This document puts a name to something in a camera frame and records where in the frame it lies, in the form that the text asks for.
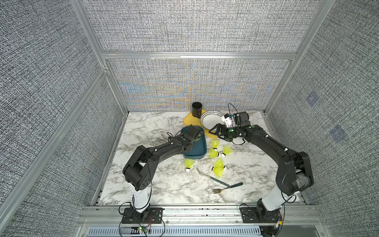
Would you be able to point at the yellow plastic tray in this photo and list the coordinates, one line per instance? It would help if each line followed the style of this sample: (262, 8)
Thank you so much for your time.
(190, 120)

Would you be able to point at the green handled knife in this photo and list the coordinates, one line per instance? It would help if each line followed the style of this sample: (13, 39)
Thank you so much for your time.
(212, 178)

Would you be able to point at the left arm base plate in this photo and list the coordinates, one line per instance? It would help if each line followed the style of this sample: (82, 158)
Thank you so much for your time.
(148, 216)

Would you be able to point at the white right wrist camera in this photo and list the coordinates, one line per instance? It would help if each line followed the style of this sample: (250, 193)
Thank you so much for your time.
(228, 120)

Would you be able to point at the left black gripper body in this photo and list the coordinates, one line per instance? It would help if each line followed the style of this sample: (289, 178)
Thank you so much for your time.
(192, 145)

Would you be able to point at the aluminium front rail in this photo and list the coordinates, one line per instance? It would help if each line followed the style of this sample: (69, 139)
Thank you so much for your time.
(226, 214)

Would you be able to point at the yellow shuttlecock five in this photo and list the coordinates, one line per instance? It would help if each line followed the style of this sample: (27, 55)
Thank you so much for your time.
(213, 153)

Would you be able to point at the teal plastic storage box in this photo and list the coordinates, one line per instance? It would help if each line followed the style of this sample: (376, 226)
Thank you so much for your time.
(199, 148)

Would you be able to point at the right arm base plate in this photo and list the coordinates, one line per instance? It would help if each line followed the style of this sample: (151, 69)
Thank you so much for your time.
(250, 215)

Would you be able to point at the yellow shuttlecock three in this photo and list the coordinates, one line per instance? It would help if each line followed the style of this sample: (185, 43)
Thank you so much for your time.
(215, 144)

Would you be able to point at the yellow shuttlecock seven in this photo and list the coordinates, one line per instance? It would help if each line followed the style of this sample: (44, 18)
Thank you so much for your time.
(227, 150)

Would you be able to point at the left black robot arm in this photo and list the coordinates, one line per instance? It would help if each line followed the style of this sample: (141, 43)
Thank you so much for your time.
(141, 167)

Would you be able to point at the white patterned plate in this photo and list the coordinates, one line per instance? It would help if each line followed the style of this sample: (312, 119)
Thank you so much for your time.
(211, 118)

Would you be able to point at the green handled fork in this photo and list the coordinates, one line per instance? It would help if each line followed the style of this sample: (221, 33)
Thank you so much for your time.
(217, 191)

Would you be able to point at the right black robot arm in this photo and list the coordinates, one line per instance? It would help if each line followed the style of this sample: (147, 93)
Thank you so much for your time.
(294, 173)

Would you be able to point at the black cup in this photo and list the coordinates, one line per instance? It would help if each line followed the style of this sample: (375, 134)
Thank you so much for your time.
(196, 109)

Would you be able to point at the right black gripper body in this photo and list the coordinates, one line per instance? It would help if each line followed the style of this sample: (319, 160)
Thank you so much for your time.
(229, 133)

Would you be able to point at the yellow shuttlecock four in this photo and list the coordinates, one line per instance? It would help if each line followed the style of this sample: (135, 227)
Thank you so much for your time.
(188, 164)

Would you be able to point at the yellow shuttlecock six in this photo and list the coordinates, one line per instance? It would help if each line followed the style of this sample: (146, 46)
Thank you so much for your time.
(218, 168)

